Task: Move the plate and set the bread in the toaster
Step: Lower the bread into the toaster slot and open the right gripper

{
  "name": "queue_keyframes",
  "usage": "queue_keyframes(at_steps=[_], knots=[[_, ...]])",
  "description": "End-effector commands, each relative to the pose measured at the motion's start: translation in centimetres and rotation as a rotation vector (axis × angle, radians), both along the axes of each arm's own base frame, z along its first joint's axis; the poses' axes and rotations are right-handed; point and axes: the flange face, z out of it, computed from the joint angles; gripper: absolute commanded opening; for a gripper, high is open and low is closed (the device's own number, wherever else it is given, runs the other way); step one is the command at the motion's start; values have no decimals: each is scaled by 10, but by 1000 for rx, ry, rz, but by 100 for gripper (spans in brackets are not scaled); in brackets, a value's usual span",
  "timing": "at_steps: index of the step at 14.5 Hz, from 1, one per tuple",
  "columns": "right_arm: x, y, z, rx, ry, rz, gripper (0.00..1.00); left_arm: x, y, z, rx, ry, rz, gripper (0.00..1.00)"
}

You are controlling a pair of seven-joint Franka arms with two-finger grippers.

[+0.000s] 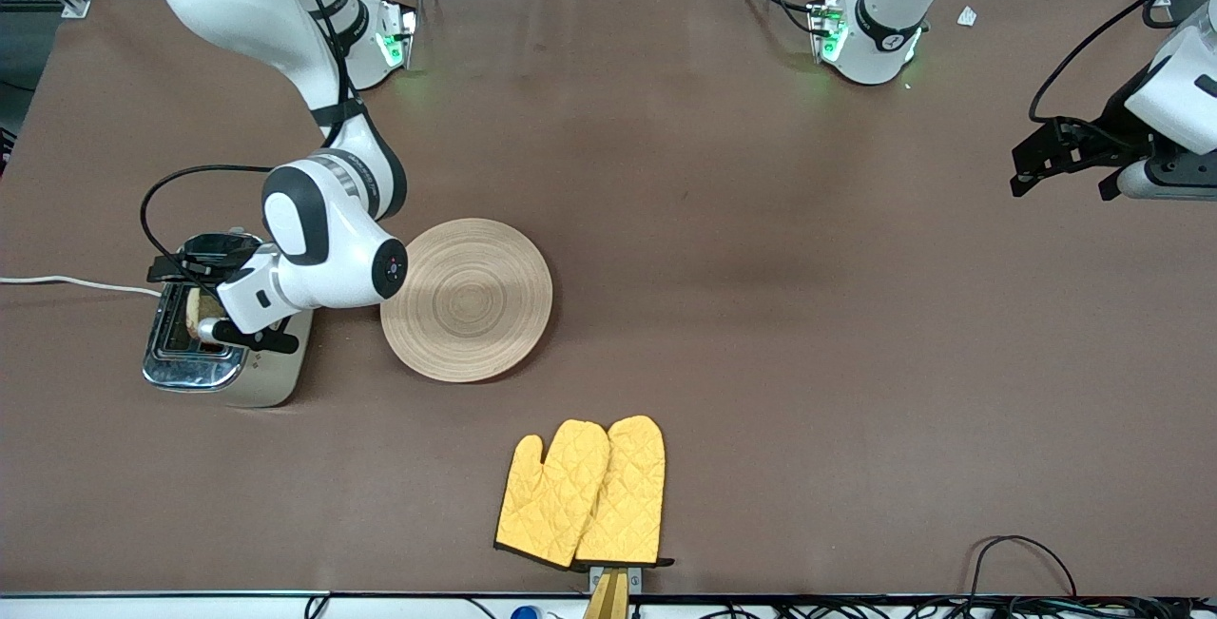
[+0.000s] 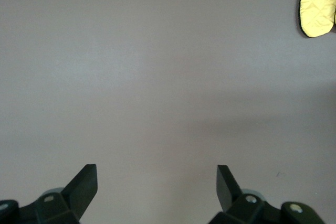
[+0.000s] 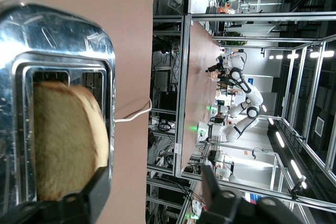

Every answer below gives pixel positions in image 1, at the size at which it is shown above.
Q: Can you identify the brown bread slice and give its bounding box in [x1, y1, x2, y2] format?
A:
[185, 287, 225, 342]

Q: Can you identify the round wooden plate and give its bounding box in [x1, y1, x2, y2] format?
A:
[379, 218, 553, 384]

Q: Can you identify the beige chrome two-slot toaster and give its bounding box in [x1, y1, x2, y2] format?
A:
[143, 227, 318, 409]

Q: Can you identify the brown table cover sheet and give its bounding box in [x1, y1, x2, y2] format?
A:
[0, 0, 1217, 598]

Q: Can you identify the yellow quilted oven mitt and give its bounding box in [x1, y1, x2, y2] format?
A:
[574, 415, 675, 570]
[494, 419, 610, 571]

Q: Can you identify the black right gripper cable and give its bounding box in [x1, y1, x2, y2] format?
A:
[140, 0, 372, 283]

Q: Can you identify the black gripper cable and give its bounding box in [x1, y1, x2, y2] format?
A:
[140, 0, 372, 283]
[1029, 0, 1217, 123]

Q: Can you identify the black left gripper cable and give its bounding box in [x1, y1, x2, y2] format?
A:
[1029, 0, 1217, 123]

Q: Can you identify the white toaster power cord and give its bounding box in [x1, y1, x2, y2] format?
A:
[0, 274, 163, 299]

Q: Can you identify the black looped floor cable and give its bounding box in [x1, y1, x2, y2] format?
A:
[965, 534, 1080, 601]

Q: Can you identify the grey metal bracket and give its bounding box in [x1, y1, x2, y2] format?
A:
[589, 565, 644, 593]

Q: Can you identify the black cable bundle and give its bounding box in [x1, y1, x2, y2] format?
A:
[704, 597, 1217, 619]

